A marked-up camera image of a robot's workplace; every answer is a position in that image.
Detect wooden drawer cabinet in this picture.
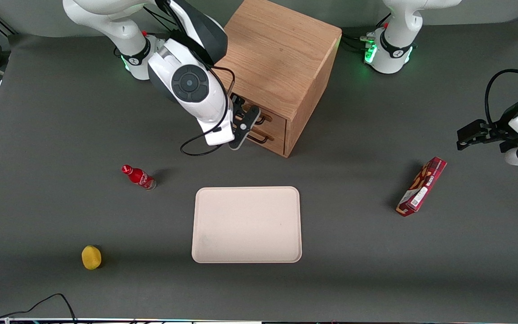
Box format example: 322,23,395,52
214,0,343,158

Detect wooden drawer with handled bar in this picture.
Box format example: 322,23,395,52
246,103,288,135

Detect black cable on table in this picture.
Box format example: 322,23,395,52
0,293,78,324

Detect small red bottle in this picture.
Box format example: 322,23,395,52
121,164,157,191

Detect yellow lemon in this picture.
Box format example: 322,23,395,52
81,245,103,270

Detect red snack box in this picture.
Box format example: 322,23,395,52
396,156,448,217

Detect beige rectangular tray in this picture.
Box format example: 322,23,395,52
191,186,303,264

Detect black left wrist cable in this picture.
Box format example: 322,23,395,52
485,68,518,127

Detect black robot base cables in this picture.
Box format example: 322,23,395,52
341,31,377,54

